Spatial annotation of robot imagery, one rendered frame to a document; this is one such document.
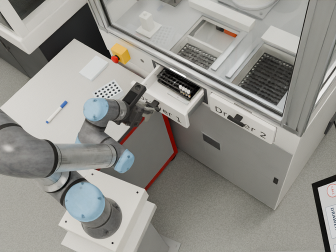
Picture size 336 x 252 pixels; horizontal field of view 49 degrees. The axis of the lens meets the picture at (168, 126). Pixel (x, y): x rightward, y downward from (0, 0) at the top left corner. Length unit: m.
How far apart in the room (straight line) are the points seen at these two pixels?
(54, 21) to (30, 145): 1.24
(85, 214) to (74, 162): 0.26
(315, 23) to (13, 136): 0.74
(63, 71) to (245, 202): 1.26
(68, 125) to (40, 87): 0.29
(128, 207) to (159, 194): 0.90
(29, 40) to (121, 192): 0.96
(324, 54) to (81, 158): 0.68
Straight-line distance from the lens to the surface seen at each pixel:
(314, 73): 1.08
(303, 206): 2.27
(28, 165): 0.89
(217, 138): 1.79
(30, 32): 2.00
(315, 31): 0.97
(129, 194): 1.42
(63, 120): 1.77
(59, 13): 2.06
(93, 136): 1.22
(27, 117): 1.86
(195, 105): 1.50
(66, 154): 0.97
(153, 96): 1.49
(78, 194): 1.22
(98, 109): 1.18
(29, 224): 2.52
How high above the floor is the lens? 2.13
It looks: 59 degrees down
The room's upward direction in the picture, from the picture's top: 17 degrees counter-clockwise
